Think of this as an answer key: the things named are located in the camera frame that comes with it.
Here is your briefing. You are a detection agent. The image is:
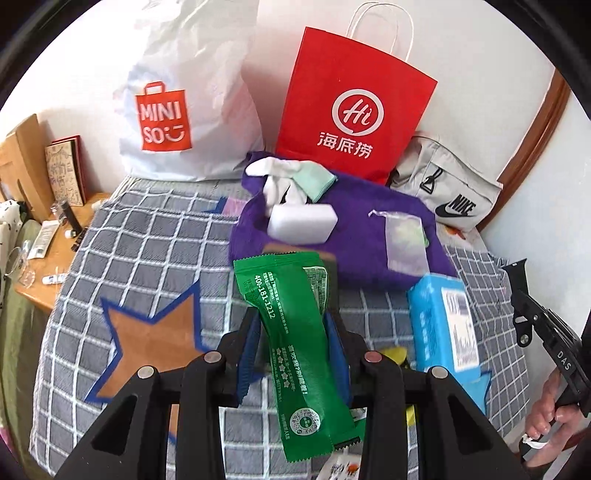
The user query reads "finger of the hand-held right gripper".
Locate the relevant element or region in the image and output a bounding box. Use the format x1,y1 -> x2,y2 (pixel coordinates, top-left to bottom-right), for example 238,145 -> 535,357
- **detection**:
501,260 -> 533,348

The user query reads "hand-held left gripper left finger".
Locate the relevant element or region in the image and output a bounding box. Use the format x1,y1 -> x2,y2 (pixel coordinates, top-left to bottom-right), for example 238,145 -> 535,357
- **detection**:
55,307 -> 264,480

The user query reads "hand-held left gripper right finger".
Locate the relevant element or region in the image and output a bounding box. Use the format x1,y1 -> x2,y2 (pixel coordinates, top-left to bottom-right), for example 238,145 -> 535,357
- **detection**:
323,313 -> 532,480

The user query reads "green snack packet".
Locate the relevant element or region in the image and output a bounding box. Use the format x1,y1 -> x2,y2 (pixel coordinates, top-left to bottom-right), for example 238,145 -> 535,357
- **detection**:
233,252 -> 366,463

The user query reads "sheer mesh pouch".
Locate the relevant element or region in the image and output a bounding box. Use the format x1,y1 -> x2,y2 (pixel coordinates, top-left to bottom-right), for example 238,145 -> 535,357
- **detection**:
368,209 -> 431,278

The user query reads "white soap box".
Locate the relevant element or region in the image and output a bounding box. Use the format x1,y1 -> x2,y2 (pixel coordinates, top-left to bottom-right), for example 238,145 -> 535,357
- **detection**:
267,202 -> 338,245

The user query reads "mint green cloth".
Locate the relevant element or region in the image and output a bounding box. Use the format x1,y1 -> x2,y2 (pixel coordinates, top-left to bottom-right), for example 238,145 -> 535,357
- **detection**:
292,166 -> 336,203

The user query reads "white glove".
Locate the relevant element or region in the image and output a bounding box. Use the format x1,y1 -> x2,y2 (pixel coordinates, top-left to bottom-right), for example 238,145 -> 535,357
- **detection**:
245,156 -> 315,219

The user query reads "person's right hand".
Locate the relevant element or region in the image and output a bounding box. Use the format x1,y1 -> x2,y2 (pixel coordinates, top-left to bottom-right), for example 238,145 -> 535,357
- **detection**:
525,368 -> 591,468

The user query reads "yellow item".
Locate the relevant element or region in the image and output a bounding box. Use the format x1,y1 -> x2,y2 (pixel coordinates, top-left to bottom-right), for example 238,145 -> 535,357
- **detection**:
380,347 -> 410,371

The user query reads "blue tissue pack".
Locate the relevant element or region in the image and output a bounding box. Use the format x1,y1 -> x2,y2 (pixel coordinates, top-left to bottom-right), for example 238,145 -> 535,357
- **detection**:
405,272 -> 484,385

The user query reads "blue star cutout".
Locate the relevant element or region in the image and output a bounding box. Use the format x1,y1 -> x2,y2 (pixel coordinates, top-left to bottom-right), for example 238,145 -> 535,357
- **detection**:
461,368 -> 493,417

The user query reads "brown star cutout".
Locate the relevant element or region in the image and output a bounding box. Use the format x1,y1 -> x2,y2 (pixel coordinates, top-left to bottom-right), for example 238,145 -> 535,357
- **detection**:
84,278 -> 242,445

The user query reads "white packet with red print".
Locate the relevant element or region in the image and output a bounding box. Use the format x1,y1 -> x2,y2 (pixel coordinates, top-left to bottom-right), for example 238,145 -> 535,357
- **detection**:
318,453 -> 362,480

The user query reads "purple towel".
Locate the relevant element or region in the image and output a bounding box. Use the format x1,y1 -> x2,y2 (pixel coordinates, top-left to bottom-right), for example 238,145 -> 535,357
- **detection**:
229,149 -> 459,292

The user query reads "grey waist bag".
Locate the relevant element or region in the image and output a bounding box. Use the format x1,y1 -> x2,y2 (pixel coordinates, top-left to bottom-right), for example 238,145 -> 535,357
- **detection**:
389,135 -> 505,232

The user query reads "grey checked blanket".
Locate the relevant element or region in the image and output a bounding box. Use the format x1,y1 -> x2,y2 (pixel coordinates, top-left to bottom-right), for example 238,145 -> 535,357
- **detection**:
28,178 -> 532,480

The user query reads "wooden nightstand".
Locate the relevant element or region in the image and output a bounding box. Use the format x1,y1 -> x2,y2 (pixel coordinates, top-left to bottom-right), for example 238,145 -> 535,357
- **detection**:
13,193 -> 112,315

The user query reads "green bed sheet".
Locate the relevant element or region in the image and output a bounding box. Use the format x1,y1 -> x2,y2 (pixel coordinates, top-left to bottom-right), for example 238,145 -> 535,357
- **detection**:
0,220 -> 52,418

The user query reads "black bottle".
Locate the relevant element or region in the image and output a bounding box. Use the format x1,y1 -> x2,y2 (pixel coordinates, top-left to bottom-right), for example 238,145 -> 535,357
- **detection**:
50,200 -> 85,232

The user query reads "red paper bag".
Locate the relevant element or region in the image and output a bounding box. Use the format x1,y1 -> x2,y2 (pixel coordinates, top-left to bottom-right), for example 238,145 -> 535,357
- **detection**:
275,0 -> 438,186

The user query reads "clear glass cup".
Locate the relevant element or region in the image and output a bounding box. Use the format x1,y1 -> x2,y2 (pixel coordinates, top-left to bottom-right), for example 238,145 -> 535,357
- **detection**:
8,246 -> 38,288

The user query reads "patterned notebook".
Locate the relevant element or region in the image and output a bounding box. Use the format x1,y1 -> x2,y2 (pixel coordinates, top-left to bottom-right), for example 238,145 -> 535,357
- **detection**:
44,134 -> 88,208

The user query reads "white plastic shopping bag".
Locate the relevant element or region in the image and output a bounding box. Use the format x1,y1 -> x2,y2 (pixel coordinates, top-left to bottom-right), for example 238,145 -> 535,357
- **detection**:
113,0 -> 265,182

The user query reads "white black-spotted pillow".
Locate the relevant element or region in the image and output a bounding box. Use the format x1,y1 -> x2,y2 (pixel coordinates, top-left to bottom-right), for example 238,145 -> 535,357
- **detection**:
0,200 -> 25,243

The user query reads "wooden headboard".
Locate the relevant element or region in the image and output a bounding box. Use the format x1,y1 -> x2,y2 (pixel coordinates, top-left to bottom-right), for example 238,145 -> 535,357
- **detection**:
0,113 -> 57,219

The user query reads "brown wooden door frame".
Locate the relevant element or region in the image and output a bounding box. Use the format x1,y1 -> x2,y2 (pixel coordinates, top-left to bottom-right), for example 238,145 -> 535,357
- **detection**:
477,68 -> 572,232

